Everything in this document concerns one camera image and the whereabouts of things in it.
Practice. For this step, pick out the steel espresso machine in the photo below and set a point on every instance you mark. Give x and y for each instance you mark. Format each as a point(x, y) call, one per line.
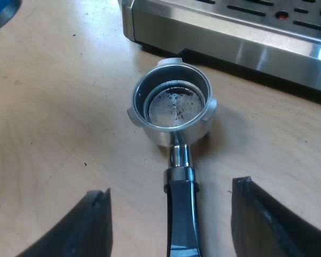
point(230, 37)

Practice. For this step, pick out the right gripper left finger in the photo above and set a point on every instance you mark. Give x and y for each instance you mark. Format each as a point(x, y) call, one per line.
point(77, 230)

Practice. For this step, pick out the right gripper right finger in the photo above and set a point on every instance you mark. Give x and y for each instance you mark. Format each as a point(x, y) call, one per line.
point(270, 227)

